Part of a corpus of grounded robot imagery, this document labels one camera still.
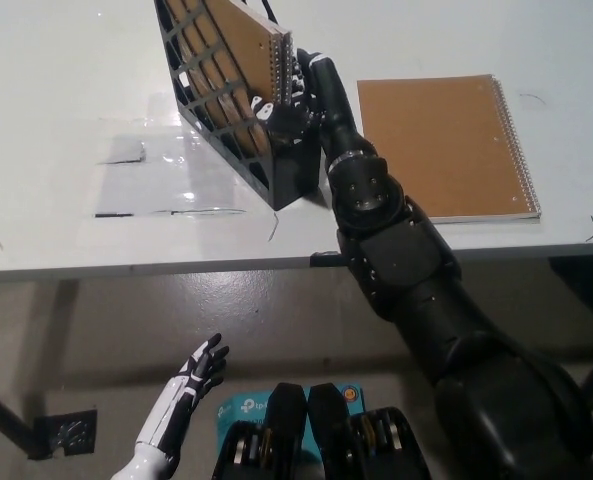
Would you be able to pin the black right hand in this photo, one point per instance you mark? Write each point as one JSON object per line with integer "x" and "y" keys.
{"x": 336, "y": 110}

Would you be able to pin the white and black left hand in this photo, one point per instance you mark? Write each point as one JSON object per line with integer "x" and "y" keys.
{"x": 176, "y": 405}

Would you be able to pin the brown spiral notebook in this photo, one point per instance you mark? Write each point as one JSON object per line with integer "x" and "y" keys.
{"x": 451, "y": 145}
{"x": 236, "y": 35}

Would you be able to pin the black mesh book holder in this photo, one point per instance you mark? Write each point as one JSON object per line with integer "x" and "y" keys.
{"x": 291, "y": 175}

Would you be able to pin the teal cardboard box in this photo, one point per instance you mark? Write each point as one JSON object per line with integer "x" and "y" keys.
{"x": 246, "y": 405}

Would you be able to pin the black taped foot plate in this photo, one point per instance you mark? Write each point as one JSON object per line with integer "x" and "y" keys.
{"x": 71, "y": 432}

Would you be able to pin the black robot legs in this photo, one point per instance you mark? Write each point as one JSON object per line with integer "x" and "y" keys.
{"x": 321, "y": 440}

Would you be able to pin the black tape strip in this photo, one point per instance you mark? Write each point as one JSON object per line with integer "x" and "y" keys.
{"x": 323, "y": 260}

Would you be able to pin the clear plastic sheet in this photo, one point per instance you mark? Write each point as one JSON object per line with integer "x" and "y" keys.
{"x": 141, "y": 185}

